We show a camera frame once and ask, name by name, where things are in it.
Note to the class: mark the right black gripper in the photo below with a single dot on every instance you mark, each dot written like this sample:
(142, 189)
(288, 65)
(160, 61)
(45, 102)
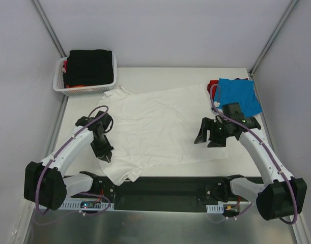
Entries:
(214, 132)

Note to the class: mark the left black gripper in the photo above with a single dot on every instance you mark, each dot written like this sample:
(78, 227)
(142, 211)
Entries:
(102, 149)

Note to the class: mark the red t shirt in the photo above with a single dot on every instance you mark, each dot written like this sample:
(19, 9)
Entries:
(211, 83)

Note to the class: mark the blue t shirt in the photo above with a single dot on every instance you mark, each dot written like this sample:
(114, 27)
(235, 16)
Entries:
(237, 91)

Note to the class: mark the white t shirt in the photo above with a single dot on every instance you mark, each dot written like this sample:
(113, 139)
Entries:
(156, 129)

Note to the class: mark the white plastic basket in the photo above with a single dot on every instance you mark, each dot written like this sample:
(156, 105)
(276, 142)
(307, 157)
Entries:
(58, 83)

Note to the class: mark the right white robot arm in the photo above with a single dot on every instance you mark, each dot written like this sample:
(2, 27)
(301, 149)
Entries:
(250, 136)

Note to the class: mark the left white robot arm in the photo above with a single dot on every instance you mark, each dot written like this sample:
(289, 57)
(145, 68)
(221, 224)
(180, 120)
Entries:
(85, 130)

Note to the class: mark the black t shirt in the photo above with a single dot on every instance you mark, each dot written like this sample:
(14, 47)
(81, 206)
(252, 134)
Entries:
(88, 68)

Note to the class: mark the pink t shirt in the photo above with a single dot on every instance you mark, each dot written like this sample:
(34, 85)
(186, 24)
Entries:
(64, 68)

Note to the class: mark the aluminium rail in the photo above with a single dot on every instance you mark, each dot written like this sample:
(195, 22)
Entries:
(52, 192)

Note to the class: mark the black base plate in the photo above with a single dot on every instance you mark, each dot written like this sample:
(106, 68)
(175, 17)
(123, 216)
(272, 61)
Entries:
(174, 194)

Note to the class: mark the left white cable duct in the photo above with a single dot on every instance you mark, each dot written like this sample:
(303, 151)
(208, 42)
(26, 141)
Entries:
(85, 205)

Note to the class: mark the white cable duct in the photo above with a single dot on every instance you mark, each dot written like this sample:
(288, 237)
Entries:
(85, 205)
(212, 209)

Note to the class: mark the right white cable duct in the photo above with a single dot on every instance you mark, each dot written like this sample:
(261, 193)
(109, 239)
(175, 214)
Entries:
(212, 209)

